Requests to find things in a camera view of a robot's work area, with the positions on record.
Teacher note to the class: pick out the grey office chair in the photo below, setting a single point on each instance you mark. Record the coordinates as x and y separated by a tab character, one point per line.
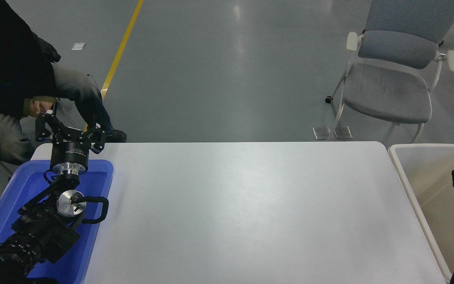
388	90

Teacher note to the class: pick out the blue plastic tray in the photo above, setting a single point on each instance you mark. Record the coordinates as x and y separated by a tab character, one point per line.
10	189

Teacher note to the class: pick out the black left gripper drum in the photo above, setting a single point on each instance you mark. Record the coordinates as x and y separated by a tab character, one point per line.
69	151

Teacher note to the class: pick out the large pale bin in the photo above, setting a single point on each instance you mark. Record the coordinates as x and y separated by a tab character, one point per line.
420	169

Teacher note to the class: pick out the person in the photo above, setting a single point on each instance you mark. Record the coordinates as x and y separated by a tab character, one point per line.
2	51

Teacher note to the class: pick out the silver floor plate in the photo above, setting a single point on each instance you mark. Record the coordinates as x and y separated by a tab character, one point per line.
343	132
322	133

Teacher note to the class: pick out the person's hand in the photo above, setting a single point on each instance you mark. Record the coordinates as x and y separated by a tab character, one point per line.
40	107

